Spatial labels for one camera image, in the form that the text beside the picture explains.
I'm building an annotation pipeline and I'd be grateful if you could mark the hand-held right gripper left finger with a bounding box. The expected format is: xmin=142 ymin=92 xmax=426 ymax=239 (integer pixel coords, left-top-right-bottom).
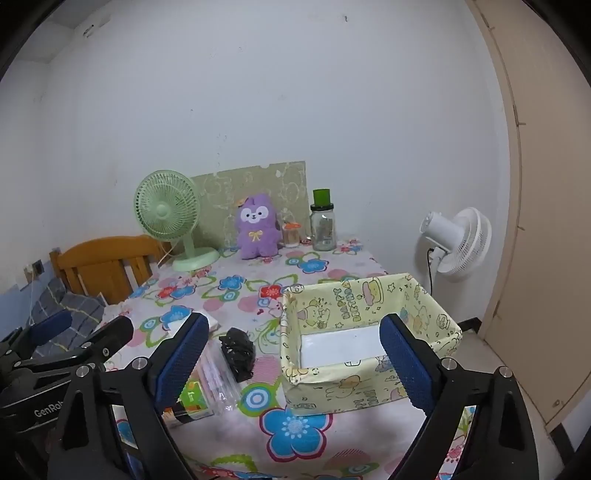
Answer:
xmin=48 ymin=311 xmax=211 ymax=480

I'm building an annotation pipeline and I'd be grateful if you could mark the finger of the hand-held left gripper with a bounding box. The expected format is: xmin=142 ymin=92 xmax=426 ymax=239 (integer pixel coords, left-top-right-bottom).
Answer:
xmin=0 ymin=310 xmax=73 ymax=367
xmin=14 ymin=316 xmax=135 ymax=385

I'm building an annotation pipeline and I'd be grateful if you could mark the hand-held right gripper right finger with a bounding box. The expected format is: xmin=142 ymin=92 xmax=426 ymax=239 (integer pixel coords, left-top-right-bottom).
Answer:
xmin=379 ymin=313 xmax=548 ymax=480

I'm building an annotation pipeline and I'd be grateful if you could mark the clear plastic roll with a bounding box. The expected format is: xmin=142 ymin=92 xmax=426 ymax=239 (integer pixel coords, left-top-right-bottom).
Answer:
xmin=198 ymin=339 xmax=243 ymax=415

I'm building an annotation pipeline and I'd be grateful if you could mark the black plastic bag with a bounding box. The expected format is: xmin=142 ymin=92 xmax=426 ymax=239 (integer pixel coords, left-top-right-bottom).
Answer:
xmin=219 ymin=327 xmax=257 ymax=383

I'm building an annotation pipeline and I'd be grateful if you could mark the yellow printed fabric storage box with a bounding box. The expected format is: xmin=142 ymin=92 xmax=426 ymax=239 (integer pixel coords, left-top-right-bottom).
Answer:
xmin=280 ymin=272 xmax=463 ymax=417

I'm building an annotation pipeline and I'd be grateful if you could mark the grey plaid blanket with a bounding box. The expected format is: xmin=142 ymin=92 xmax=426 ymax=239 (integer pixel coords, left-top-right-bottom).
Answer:
xmin=0 ymin=276 xmax=110 ymax=361

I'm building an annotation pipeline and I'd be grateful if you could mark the white standing fan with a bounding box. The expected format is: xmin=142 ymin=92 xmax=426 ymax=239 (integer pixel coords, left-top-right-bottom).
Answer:
xmin=420 ymin=207 xmax=493 ymax=283

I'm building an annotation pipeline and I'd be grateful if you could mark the floral tablecloth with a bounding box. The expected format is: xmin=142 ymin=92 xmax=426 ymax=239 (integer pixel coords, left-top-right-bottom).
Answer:
xmin=102 ymin=239 xmax=477 ymax=480

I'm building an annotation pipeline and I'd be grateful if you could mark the green desk fan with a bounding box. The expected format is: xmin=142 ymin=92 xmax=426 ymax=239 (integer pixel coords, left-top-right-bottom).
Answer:
xmin=134 ymin=170 xmax=221 ymax=272

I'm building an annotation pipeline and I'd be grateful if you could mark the purple plush toy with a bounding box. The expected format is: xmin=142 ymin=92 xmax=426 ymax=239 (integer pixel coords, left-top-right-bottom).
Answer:
xmin=235 ymin=193 xmax=283 ymax=260

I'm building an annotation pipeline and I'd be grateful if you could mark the glass jar with green lid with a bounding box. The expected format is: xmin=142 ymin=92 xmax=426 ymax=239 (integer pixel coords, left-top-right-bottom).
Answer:
xmin=309 ymin=188 xmax=337 ymax=252

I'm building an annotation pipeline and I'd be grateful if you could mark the small glass cup with swabs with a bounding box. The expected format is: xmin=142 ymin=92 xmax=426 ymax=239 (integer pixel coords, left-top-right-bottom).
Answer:
xmin=281 ymin=222 xmax=304 ymax=249

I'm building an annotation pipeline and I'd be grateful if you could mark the green patterned board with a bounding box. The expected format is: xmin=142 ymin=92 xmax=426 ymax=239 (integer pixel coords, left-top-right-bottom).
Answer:
xmin=191 ymin=161 xmax=308 ymax=251

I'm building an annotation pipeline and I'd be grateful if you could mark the beige wardrobe door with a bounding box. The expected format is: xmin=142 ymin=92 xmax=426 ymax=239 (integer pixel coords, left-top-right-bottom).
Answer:
xmin=465 ymin=0 xmax=591 ymax=432

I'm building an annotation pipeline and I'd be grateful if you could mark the beige fan cord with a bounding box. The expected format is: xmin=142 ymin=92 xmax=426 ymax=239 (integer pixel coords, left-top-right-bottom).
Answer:
xmin=156 ymin=242 xmax=178 ymax=269

